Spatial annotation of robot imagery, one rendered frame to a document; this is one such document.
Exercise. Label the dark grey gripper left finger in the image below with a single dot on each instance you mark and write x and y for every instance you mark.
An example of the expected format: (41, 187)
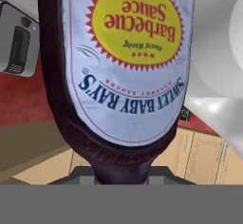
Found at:
(80, 176)

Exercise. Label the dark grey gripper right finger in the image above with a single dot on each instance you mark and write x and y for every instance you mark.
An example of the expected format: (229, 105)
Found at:
(161, 176)

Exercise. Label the barbecue sauce bottle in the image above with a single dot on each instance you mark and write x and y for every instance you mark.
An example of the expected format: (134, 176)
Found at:
(126, 76)

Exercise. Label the beige cupboard run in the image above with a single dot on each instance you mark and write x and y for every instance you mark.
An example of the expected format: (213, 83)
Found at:
(202, 158)

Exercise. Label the small black object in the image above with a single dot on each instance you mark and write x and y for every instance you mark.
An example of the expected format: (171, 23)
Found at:
(185, 114)

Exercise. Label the grey toaster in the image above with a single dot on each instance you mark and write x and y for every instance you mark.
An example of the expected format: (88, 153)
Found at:
(19, 41)

